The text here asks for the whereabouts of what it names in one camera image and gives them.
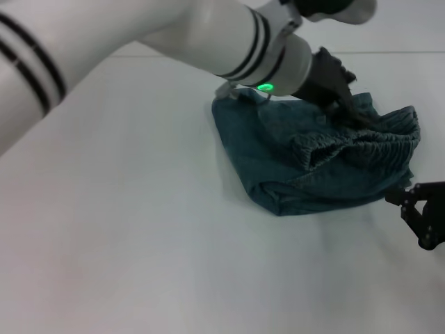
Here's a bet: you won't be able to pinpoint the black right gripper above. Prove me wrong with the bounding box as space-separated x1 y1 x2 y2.
385 180 445 252

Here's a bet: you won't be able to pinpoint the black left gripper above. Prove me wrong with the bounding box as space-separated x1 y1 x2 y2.
291 46 369 130

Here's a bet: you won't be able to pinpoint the blue denim shorts with embroidery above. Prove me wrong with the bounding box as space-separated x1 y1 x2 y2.
211 88 422 217

